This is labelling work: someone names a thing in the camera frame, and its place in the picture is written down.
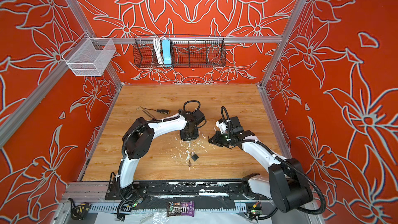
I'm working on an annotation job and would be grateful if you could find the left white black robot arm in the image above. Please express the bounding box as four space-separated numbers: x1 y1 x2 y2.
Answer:
115 100 207 204

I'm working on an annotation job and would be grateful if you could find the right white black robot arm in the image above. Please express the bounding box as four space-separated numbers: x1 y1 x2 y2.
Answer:
208 106 326 215

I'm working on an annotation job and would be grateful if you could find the metal hex key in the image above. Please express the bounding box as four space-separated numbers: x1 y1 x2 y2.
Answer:
136 106 157 120

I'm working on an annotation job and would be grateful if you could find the dark padlock near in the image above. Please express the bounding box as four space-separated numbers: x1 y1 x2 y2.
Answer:
191 152 199 161

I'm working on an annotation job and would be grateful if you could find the small black yellow screwdriver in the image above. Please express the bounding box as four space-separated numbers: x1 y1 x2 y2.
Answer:
143 109 157 120

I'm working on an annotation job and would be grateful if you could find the m&m candy bag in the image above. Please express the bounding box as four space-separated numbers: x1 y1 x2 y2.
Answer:
166 201 195 217

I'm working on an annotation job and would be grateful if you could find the small electronics board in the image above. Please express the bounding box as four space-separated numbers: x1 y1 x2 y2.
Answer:
246 205 263 221

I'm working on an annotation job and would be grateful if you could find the light blue box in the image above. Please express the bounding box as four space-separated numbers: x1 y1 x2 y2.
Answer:
162 39 172 67

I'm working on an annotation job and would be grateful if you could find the yellow black tape measure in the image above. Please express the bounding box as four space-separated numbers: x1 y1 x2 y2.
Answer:
70 203 92 220

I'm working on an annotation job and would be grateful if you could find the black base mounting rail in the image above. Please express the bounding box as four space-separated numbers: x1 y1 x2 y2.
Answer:
122 179 270 200

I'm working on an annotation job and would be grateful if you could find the black wire wall basket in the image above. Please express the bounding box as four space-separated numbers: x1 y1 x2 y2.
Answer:
133 35 227 68

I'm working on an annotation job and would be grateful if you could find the white coiled cable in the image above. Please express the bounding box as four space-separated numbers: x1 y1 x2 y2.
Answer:
152 37 165 65

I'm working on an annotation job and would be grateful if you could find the white mesh wall basket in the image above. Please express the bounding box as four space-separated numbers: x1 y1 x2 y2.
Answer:
62 38 116 77

